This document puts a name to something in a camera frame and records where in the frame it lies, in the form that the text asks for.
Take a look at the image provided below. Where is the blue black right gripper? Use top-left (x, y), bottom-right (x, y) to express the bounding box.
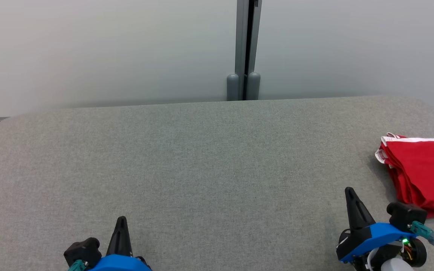
top-left (336, 187), bottom-right (416, 263)

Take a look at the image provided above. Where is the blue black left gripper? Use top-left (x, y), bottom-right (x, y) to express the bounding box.
top-left (89, 216), bottom-right (153, 271)

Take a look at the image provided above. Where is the red garment with white hem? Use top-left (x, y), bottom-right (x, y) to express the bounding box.
top-left (374, 132), bottom-right (434, 211)

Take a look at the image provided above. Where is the grey cylinder post foot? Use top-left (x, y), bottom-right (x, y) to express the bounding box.
top-left (226, 73), bottom-right (240, 102)
top-left (247, 72), bottom-right (261, 101)

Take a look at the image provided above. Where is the grey partition post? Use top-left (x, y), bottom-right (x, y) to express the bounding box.
top-left (235, 0), bottom-right (263, 100)

